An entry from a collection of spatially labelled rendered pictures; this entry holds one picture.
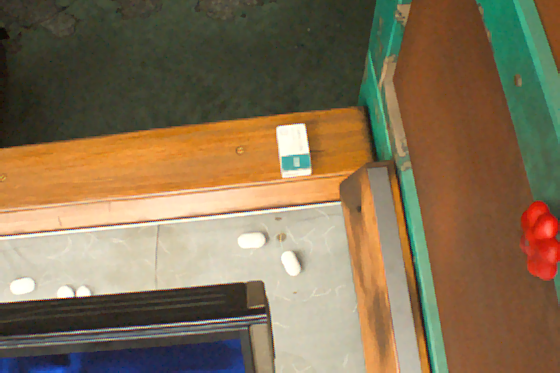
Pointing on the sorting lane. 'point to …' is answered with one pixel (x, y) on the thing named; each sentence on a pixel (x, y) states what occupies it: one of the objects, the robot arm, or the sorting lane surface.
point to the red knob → (540, 240)
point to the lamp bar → (142, 332)
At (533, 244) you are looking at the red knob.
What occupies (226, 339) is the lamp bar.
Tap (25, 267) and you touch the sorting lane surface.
